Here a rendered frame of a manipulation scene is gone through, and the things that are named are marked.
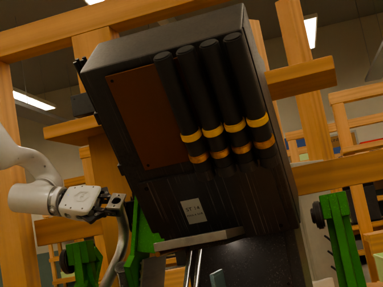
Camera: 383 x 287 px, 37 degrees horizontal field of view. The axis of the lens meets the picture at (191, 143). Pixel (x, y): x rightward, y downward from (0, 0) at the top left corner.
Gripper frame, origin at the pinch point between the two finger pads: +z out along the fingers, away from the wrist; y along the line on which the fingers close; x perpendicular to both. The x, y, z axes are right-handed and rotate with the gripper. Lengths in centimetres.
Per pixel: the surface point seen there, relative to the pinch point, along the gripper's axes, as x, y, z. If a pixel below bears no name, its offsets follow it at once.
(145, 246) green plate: -2.7, -14.5, 13.7
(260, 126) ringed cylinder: -37, -7, 43
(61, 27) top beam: -22, 58, -35
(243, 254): 9.1, -4.4, 35.6
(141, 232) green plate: -5.1, -12.0, 12.4
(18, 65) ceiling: 407, 669, -530
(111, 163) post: 8.9, 25.8, -13.0
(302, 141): 439, 539, -12
